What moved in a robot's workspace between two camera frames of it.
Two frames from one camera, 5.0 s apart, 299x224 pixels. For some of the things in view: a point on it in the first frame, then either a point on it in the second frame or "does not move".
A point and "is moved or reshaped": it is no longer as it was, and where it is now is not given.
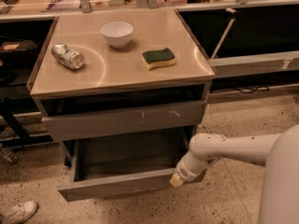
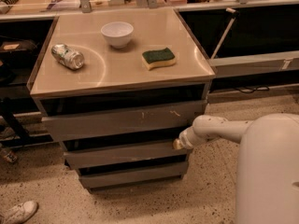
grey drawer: [125, 162] is moved or reshaped
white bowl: [118, 34] does not move
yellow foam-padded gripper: [185, 171] → [184, 141]
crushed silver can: [67, 58] does not move
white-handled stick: [235, 13] does not move
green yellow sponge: [154, 59] does not move
